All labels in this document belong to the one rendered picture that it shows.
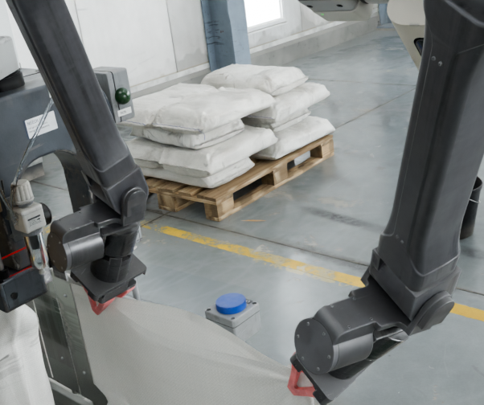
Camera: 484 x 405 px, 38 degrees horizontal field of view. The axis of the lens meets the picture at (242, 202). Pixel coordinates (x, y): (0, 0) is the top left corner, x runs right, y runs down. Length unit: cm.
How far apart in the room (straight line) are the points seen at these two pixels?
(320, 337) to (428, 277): 12
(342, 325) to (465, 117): 26
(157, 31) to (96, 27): 69
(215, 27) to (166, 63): 69
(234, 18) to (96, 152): 602
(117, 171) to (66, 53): 18
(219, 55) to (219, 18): 37
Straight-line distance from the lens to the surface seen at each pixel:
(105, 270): 107
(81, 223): 98
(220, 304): 140
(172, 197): 415
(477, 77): 51
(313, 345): 72
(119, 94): 125
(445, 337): 281
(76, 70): 88
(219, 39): 715
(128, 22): 649
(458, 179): 59
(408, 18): 104
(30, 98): 116
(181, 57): 692
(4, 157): 114
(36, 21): 84
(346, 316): 71
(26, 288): 120
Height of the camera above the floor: 154
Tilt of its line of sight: 22 degrees down
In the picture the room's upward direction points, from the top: 8 degrees counter-clockwise
